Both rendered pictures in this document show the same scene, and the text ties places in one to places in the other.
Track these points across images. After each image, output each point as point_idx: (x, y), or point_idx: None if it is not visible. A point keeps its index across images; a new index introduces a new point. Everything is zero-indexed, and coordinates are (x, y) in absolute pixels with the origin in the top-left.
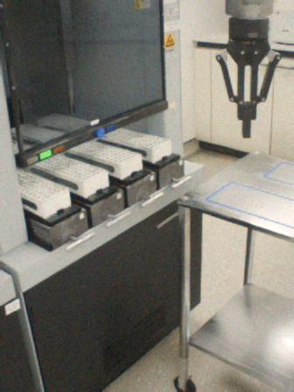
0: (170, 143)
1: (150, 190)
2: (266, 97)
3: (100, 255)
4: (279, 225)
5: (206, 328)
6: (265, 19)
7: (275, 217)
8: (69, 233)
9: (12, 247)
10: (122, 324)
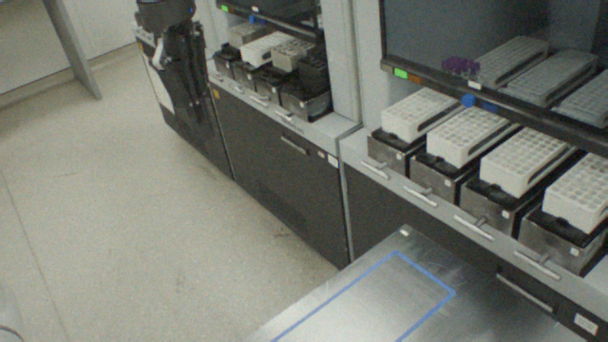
0: (586, 215)
1: (499, 224)
2: (174, 104)
3: (415, 214)
4: (294, 320)
5: None
6: (138, 2)
7: (318, 321)
8: (385, 159)
9: (373, 129)
10: None
